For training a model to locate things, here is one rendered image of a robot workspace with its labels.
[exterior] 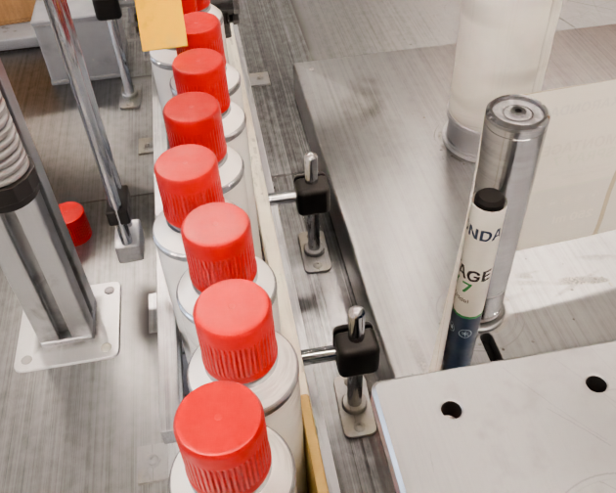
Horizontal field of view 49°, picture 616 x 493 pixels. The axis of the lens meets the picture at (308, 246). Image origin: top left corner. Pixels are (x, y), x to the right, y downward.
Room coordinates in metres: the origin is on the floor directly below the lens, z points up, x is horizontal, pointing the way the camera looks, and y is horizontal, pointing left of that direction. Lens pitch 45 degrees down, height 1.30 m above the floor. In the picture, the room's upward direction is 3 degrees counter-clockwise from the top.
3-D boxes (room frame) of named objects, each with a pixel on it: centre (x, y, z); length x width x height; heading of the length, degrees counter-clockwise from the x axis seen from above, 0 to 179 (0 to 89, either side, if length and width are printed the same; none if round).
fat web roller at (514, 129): (0.34, -0.13, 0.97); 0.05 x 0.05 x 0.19
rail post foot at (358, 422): (0.29, -0.03, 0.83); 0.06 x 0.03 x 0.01; 6
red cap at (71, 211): (0.50, 0.24, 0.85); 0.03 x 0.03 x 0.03
